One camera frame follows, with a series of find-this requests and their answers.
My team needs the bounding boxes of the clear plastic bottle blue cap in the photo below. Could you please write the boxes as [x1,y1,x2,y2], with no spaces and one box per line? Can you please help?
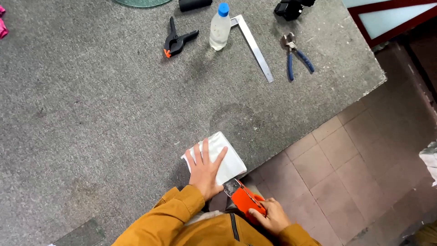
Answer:
[209,3,232,51]

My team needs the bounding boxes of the white plastic packet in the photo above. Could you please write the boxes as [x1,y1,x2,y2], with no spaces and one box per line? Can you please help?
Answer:
[180,131,247,186]

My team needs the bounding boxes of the black spring clamp orange tips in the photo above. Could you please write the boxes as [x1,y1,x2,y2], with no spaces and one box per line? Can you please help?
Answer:
[163,16,200,59]

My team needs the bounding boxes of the person's left hand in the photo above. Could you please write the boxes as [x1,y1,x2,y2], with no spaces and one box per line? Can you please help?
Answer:
[185,138,229,201]

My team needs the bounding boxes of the black cylinder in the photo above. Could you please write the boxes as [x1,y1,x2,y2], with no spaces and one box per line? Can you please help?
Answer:
[178,0,213,12]

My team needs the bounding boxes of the blue handled pliers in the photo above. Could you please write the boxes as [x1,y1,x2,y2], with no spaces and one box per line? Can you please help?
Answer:
[283,32,315,82]

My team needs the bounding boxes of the white crumpled bag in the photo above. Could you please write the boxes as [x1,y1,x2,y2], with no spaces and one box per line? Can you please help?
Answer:
[419,141,437,187]

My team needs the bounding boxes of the orange tape dispenser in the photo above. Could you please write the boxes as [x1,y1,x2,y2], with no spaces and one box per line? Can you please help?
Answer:
[223,178,267,224]

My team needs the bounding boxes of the person's right hand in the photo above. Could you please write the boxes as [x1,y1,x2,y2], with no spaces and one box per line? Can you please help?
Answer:
[248,197,293,236]

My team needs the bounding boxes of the red framed glass panel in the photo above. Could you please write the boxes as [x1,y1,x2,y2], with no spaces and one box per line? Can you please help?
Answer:
[341,0,437,48]

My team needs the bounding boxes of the round glass pane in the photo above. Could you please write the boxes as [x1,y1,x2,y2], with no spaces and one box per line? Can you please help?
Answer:
[113,0,173,8]

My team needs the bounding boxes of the metal try square ruler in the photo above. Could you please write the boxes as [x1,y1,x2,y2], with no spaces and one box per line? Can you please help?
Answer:
[230,14,274,83]

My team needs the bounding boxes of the pink cloth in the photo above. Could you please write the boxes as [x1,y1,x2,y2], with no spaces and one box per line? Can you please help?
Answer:
[0,5,10,40]

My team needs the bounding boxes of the person's mustard jacket torso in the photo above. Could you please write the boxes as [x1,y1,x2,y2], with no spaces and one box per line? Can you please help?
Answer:
[171,210,284,246]

